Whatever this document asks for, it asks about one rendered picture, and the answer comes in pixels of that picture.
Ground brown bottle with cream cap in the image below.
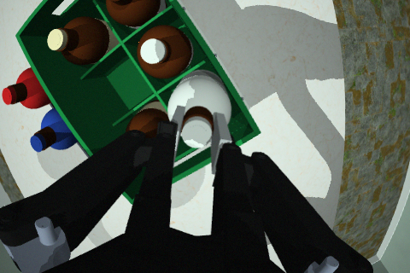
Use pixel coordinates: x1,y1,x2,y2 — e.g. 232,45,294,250
126,100,169,138
47,16,120,66

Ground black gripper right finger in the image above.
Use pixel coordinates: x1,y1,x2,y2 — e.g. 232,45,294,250
210,113,373,273

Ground brown bottle with white cap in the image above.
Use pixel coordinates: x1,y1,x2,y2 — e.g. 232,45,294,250
137,25,194,79
106,0,167,29

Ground red bottle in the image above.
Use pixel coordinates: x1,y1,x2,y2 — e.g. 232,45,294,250
3,67,51,109

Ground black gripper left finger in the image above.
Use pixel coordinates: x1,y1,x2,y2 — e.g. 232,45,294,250
0,105,185,273

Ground blue bottle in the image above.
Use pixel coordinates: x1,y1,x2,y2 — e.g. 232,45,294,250
30,108,78,152

